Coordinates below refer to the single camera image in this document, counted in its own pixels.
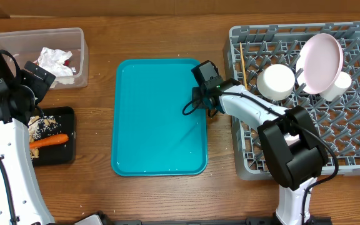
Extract white napkin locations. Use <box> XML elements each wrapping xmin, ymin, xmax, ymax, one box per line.
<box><xmin>37</xmin><ymin>47</ymin><xmax>74</xmax><ymax>88</ymax></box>

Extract rice and peanut scraps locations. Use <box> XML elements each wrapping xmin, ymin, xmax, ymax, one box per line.
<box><xmin>28</xmin><ymin>116</ymin><xmax>59</xmax><ymax>143</ymax></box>

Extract orange carrot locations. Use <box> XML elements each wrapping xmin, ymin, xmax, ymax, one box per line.
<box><xmin>29</xmin><ymin>134</ymin><xmax>69</xmax><ymax>149</ymax></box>

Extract wooden chopstick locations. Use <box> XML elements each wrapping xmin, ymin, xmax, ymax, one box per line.
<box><xmin>239</xmin><ymin>42</ymin><xmax>248</xmax><ymax>90</ymax></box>

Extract teal serving tray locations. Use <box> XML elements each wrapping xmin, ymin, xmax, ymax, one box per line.
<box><xmin>111</xmin><ymin>58</ymin><xmax>208</xmax><ymax>177</ymax></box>

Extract pale green bowl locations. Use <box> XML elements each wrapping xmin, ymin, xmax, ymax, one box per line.
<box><xmin>256</xmin><ymin>64</ymin><xmax>295</xmax><ymax>101</ymax></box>

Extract large pink plate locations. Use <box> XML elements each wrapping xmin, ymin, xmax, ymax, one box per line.
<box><xmin>296</xmin><ymin>33</ymin><xmax>343</xmax><ymax>94</ymax></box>

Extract white cup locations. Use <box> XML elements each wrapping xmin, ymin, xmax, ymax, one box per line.
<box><xmin>319</xmin><ymin>72</ymin><xmax>352</xmax><ymax>102</ymax></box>

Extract pink bowl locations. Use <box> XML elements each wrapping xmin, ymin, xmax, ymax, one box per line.
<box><xmin>284</xmin><ymin>134</ymin><xmax>299</xmax><ymax>146</ymax></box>

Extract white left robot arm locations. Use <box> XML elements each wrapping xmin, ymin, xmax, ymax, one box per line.
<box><xmin>0</xmin><ymin>50</ymin><xmax>55</xmax><ymax>224</ymax></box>

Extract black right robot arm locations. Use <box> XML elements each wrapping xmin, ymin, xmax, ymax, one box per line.
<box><xmin>190</xmin><ymin>61</ymin><xmax>328</xmax><ymax>224</ymax></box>

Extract black waste tray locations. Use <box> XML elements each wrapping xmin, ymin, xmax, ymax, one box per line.
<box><xmin>30</xmin><ymin>106</ymin><xmax>76</xmax><ymax>166</ymax></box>

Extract grey dishwasher rack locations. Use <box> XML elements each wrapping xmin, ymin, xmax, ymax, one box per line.
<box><xmin>223</xmin><ymin>22</ymin><xmax>360</xmax><ymax>176</ymax></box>

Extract clear plastic bin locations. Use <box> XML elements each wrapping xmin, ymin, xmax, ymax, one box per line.
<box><xmin>0</xmin><ymin>27</ymin><xmax>89</xmax><ymax>89</ymax></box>

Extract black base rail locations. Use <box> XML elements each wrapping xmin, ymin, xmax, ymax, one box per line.
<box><xmin>73</xmin><ymin>211</ymin><xmax>333</xmax><ymax>225</ymax></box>

